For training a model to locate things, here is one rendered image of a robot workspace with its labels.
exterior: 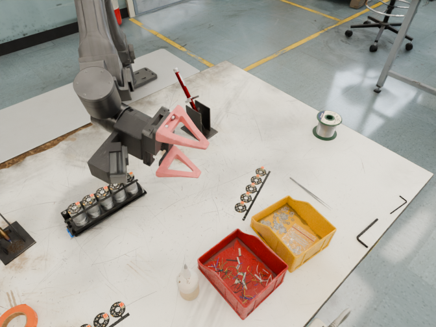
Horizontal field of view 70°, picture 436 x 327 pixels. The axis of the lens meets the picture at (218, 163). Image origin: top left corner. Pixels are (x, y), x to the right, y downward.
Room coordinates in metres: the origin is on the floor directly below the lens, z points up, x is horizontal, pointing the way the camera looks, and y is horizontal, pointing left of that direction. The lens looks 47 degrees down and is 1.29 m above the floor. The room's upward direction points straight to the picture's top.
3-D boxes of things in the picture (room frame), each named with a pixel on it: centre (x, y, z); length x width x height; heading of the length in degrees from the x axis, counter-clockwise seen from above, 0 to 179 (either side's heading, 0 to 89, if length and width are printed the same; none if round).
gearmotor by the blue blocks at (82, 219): (0.33, 0.26, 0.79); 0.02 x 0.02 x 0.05
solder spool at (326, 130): (0.62, -0.28, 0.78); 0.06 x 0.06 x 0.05
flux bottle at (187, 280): (0.21, 0.05, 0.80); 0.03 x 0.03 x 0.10
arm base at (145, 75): (0.84, 0.29, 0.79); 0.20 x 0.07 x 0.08; 133
